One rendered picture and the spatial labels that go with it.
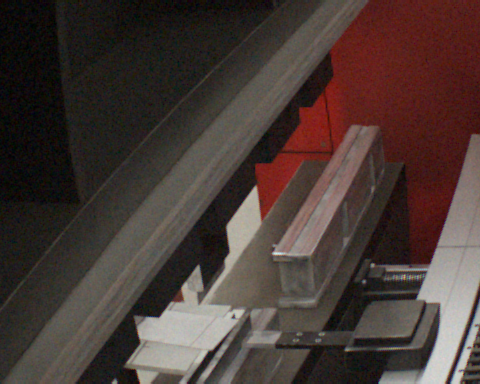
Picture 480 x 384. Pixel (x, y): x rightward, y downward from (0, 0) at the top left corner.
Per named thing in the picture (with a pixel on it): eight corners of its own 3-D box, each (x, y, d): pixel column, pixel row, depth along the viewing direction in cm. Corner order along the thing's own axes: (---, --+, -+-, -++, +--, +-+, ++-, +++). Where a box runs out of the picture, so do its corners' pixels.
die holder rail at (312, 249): (356, 172, 239) (350, 124, 235) (385, 173, 237) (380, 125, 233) (278, 308, 196) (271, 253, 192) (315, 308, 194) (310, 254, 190)
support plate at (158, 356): (66, 296, 182) (65, 290, 182) (232, 311, 173) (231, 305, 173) (24, 350, 167) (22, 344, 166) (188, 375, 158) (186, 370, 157)
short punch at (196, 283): (217, 267, 166) (206, 198, 162) (232, 268, 165) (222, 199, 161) (191, 305, 157) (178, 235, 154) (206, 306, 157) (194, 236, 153)
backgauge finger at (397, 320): (261, 326, 169) (257, 295, 167) (440, 324, 161) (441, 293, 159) (232, 370, 159) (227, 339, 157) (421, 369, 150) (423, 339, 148)
